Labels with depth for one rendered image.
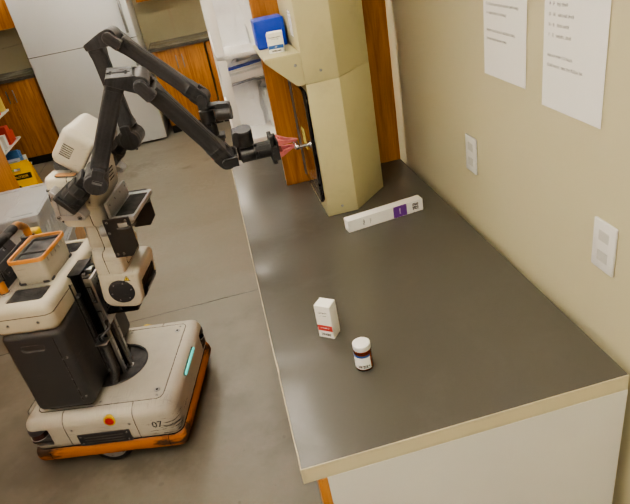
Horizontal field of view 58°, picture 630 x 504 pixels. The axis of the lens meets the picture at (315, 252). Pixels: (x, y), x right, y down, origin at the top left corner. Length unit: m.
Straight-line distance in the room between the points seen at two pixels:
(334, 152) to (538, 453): 1.12
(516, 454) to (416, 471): 0.22
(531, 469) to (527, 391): 0.20
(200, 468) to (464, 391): 1.51
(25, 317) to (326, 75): 1.41
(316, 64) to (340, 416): 1.10
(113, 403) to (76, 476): 0.38
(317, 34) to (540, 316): 1.04
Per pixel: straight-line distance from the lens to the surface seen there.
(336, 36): 1.88
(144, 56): 2.30
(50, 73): 6.94
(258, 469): 2.46
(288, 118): 2.27
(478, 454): 1.30
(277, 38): 1.91
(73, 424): 2.64
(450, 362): 1.34
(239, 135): 1.94
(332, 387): 1.32
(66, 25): 6.83
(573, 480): 1.51
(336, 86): 1.90
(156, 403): 2.49
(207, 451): 2.60
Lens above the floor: 1.84
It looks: 29 degrees down
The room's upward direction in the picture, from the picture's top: 11 degrees counter-clockwise
